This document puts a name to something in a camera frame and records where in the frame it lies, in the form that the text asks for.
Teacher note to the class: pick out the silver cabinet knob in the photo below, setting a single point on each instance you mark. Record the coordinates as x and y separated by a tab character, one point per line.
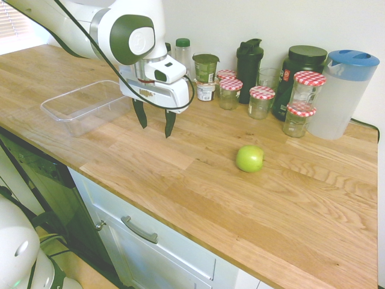
100	225

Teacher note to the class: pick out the clear plastic container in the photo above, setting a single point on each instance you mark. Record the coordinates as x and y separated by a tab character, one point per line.
75	120

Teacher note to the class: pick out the tall jar red checked lid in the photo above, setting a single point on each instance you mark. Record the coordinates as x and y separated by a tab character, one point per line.
306	90

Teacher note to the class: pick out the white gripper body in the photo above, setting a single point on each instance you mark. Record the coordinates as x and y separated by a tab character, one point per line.
168	93

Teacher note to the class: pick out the clear drinking glass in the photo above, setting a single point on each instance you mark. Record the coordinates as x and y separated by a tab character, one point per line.
268	77

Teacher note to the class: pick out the glass jar red checked lid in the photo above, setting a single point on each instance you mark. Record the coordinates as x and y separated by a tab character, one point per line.
226	74
260	103
296	125
230	94

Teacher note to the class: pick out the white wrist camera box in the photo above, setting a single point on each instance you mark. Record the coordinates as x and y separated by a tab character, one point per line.
168	70

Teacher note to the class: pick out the dark dishwasher front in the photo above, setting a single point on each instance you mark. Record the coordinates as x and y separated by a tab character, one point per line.
45	180

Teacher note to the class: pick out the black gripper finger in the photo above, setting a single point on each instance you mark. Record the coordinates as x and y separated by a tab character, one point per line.
169	123
140	116

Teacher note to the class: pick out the large black supplement tub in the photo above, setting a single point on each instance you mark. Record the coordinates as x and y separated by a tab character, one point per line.
300	58

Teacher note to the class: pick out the small white labelled pot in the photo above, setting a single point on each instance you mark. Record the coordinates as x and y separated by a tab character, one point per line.
206	90

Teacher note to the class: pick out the green yogurt cup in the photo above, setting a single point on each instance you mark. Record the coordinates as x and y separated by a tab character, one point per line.
206	67

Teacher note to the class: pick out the frosted pitcher blue lid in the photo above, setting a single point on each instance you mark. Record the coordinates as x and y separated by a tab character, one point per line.
340	96

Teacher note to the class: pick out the clear bottle green cap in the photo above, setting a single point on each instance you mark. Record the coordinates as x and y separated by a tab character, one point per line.
182	52

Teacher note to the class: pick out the black shaker bottle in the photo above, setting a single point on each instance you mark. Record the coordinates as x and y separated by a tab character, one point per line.
248	72

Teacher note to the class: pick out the window blind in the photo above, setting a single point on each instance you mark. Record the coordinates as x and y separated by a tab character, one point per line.
13	21

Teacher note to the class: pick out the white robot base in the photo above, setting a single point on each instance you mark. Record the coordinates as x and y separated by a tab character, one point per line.
15	241

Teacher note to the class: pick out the green apple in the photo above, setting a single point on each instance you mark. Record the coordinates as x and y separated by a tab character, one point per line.
249	159

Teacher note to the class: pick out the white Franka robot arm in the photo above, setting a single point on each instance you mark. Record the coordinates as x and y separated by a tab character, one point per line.
75	21

